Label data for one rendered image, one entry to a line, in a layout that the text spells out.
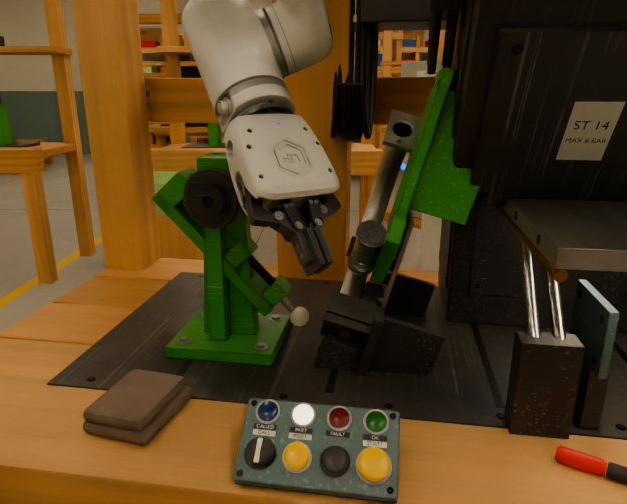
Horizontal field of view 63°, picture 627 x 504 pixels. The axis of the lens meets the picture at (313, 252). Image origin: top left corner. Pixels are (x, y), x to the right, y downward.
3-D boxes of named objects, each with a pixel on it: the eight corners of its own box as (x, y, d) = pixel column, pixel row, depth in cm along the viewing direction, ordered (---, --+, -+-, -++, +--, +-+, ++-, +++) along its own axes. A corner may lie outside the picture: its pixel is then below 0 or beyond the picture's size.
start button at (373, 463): (389, 485, 45) (389, 481, 44) (356, 481, 45) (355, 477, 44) (390, 451, 47) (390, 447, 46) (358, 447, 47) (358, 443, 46)
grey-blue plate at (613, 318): (601, 434, 54) (626, 313, 50) (581, 432, 55) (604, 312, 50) (573, 385, 63) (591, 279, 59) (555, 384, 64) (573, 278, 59)
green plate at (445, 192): (451, 267, 60) (520, 87, 54) (384, 246, 61) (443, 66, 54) (443, 240, 71) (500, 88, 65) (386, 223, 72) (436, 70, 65)
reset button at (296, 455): (308, 472, 46) (307, 469, 45) (282, 469, 46) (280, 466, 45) (311, 445, 47) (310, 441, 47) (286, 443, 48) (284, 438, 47)
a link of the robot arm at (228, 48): (299, 104, 60) (227, 135, 60) (262, 19, 64) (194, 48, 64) (287, 61, 52) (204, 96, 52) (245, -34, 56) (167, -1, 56)
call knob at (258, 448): (271, 469, 46) (269, 466, 46) (243, 466, 47) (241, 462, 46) (276, 440, 48) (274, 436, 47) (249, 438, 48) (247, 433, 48)
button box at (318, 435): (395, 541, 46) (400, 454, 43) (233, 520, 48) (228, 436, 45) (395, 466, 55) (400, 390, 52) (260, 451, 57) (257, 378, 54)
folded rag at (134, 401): (138, 384, 63) (136, 363, 63) (195, 396, 61) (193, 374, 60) (81, 434, 54) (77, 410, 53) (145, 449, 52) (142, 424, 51)
